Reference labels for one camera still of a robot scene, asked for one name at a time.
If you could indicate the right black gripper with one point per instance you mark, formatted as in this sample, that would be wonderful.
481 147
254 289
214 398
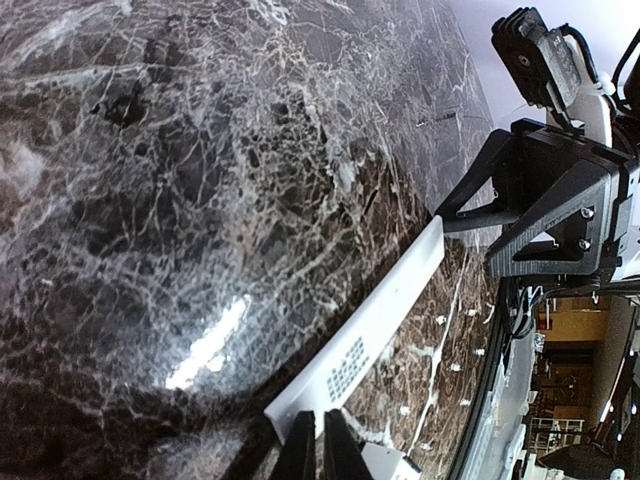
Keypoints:
577 195

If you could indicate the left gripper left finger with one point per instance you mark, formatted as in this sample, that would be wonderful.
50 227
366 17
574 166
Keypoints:
297 459

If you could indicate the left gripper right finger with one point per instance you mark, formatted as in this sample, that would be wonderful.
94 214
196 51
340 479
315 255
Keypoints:
342 456

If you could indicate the white remote battery cover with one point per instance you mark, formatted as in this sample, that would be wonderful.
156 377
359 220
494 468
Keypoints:
333 374

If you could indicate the white remote control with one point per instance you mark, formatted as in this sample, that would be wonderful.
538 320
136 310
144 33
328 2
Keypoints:
386 463

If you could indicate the black front rail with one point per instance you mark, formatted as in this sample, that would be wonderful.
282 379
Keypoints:
478 432

